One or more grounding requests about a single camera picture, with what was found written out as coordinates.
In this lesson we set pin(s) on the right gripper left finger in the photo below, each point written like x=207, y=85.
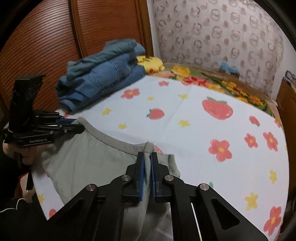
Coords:
x=96, y=212

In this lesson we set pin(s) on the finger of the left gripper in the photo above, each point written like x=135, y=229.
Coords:
x=76, y=128
x=66, y=121

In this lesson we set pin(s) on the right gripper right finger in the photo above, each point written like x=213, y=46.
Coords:
x=199, y=212

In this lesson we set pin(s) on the grey pants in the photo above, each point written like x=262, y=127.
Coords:
x=67, y=166

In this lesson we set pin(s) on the person's left hand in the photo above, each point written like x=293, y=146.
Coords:
x=29, y=155

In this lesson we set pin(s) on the blue denim jeans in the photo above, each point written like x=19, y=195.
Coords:
x=102, y=80

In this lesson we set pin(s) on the strawberry flower bed sheet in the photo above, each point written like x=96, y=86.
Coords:
x=235, y=148

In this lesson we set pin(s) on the brown louvered wardrobe door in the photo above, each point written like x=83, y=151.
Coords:
x=46, y=35

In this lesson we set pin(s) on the yellow plush pillow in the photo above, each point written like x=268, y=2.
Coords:
x=150, y=64

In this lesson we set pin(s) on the blue small box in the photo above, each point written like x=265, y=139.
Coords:
x=225, y=67

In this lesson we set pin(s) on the wooden sideboard cabinet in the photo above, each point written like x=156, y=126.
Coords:
x=286, y=107

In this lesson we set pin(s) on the circle patterned sheer curtain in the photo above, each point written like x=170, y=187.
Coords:
x=209, y=34

